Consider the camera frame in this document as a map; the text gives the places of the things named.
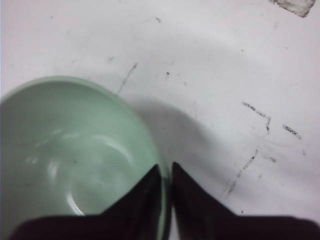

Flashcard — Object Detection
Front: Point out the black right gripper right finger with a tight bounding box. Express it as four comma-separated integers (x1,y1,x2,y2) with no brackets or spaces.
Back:
171,162,320,240

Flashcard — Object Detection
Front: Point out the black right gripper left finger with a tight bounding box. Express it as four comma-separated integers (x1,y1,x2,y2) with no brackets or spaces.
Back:
9,165,162,240

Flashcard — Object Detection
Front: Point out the green bowl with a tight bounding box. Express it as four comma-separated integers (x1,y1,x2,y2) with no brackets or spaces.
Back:
0,75,171,240

